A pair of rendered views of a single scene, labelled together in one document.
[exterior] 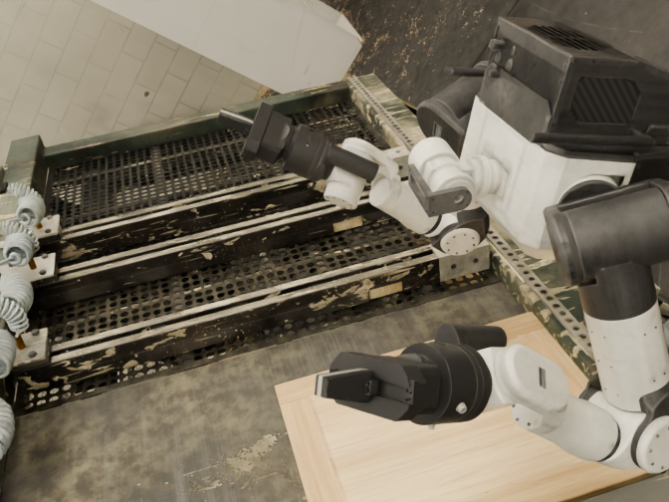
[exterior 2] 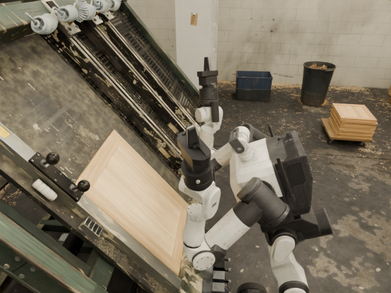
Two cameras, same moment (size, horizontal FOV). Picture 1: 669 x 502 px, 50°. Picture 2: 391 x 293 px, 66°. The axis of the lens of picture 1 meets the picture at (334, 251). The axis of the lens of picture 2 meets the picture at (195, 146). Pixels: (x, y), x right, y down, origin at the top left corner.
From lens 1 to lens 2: 0.33 m
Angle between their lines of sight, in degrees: 16
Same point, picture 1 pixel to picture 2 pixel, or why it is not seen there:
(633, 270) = (259, 213)
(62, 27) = not seen: outside the picture
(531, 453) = (153, 231)
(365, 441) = (120, 172)
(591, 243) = (260, 194)
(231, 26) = (192, 54)
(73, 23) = not seen: outside the picture
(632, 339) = (235, 228)
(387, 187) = (210, 129)
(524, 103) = (278, 152)
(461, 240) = not seen: hidden behind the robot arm
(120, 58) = (154, 18)
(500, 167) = (252, 157)
